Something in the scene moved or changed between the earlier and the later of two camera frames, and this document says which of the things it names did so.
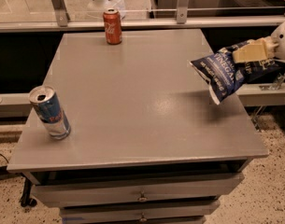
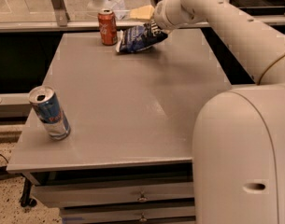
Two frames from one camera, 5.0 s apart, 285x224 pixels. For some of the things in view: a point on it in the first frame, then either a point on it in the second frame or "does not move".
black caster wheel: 26,201 does not move
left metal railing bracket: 59,5 does not move
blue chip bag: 224,77 → 135,38
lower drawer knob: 143,219 does not move
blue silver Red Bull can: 47,105 does not move
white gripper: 282,40 → 162,15
